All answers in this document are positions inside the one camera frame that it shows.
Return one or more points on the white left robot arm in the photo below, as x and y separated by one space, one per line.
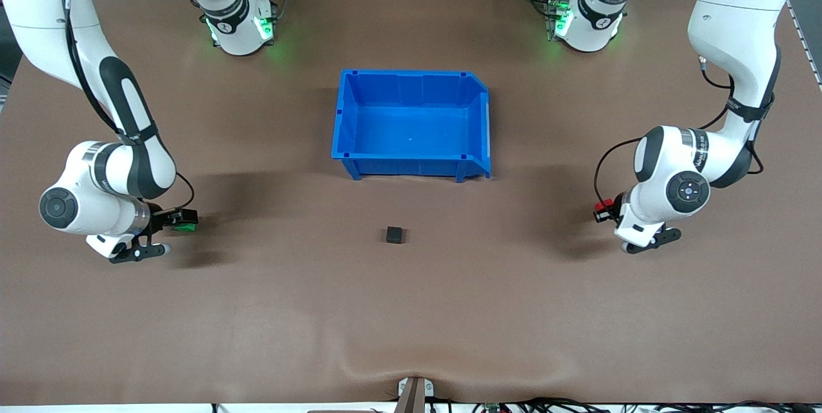
687 188

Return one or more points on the metal table clamp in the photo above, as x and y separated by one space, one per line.
414 394

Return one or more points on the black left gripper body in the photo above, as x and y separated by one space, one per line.
618 208

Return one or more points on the blue plastic bin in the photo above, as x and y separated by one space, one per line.
411 127

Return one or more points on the green cube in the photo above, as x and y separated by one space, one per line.
187 227

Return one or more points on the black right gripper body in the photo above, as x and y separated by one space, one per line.
160 218

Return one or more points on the black cube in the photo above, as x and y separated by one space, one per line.
394 235

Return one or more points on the brown table mat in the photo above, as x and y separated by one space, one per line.
411 310

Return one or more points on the red cube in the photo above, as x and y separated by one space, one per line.
601 207

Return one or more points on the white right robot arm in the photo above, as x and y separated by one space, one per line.
128 162

